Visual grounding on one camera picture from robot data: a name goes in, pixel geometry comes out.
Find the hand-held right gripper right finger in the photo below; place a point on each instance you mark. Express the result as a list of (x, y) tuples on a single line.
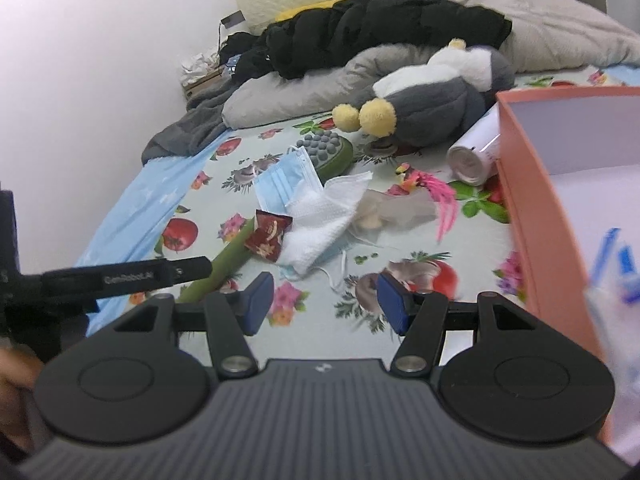
[(392, 306)]

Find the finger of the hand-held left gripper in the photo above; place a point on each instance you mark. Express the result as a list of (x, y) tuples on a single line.
[(192, 269)]

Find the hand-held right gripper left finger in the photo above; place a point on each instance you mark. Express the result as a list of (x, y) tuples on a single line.
[(260, 306)]

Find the red snack packet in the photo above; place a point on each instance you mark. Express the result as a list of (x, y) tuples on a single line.
[(267, 237)]

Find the white face mask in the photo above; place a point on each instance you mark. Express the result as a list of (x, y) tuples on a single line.
[(320, 215)]

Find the blue face mask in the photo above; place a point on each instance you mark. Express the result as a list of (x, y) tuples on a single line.
[(280, 180)]

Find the blue white tissue packet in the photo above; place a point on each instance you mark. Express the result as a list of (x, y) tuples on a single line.
[(620, 270)]

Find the person's left hand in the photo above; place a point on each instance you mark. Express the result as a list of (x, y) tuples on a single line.
[(15, 377)]

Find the green massage brush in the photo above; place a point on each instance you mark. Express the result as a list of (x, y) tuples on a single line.
[(225, 260)]

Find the floral tomato print sheet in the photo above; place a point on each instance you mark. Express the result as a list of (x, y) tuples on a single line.
[(310, 320)]

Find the translucent plastic bag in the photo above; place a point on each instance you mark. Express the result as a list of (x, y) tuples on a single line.
[(385, 212)]

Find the pink feather toy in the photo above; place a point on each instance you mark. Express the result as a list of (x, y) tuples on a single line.
[(440, 195)]

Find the dark grey blanket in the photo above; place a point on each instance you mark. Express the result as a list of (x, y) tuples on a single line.
[(185, 130)]

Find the white cylindrical bottle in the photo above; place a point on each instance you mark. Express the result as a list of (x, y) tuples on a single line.
[(475, 155)]

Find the brown cardboard box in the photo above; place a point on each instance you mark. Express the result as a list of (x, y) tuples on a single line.
[(200, 87)]

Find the white crumpled cloth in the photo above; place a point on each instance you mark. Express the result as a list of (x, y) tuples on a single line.
[(197, 65)]

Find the grey penguin plush toy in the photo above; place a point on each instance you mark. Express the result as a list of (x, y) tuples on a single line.
[(435, 105)]

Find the grey pillow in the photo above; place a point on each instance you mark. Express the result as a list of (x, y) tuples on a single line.
[(300, 90)]

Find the blue printed bag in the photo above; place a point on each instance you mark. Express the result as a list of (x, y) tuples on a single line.
[(231, 61)]

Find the black cloth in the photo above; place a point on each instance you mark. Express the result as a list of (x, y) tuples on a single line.
[(240, 45)]

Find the black jacket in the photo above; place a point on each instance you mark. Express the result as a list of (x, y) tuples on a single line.
[(375, 25)]

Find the yellow pillow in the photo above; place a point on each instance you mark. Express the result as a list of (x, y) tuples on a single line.
[(310, 7)]

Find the wall socket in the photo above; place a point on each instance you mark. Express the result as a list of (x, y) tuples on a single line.
[(232, 18)]

